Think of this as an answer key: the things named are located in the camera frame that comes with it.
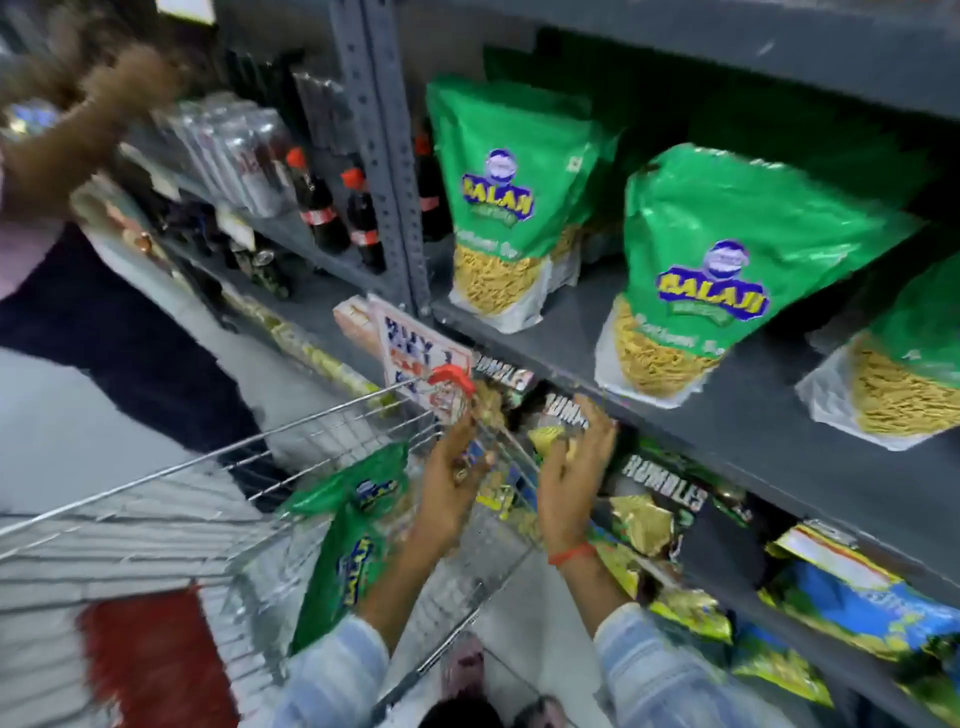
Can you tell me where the person's right hand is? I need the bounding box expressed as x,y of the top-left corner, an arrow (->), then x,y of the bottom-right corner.
536,393 -> 621,556

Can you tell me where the person's left hand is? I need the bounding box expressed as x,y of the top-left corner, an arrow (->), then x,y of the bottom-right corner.
411,411 -> 498,556

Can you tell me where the person's right forearm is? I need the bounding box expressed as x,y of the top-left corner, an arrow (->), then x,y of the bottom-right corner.
551,551 -> 759,728

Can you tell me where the person's left forearm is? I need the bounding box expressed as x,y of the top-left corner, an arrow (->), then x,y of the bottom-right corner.
277,528 -> 468,728

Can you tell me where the black snack packet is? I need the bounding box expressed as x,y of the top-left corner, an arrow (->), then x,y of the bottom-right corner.
609,452 -> 753,560
523,390 -> 595,455
471,355 -> 537,411

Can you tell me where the white offer sign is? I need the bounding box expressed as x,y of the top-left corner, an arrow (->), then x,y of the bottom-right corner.
366,294 -> 477,426

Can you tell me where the grey metal shelf rack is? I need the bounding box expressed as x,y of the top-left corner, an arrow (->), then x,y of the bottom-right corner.
120,0 -> 960,728

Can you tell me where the yellow green snack packet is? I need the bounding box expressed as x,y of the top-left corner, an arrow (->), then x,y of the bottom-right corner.
648,585 -> 735,645
730,624 -> 835,709

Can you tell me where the person's foot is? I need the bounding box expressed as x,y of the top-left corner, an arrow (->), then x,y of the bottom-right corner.
441,632 -> 490,700

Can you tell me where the cola bottle with red cap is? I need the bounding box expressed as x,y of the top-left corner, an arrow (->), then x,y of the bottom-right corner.
414,133 -> 453,244
340,166 -> 387,276
285,147 -> 352,256

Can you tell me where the large green snack pouch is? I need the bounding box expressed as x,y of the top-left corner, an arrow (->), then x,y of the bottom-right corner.
795,251 -> 960,453
547,127 -> 625,295
594,142 -> 925,411
426,73 -> 601,336

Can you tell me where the blue and yellow snack packet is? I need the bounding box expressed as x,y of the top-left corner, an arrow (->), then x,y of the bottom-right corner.
759,520 -> 960,663

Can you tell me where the row of silver drink cans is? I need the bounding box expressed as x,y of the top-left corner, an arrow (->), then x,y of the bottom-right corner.
159,92 -> 298,220

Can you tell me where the row of dark bottles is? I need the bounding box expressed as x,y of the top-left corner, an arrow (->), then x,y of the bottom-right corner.
222,46 -> 310,115

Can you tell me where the metal wire shopping cart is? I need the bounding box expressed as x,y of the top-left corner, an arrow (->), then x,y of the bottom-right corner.
0,365 -> 571,728

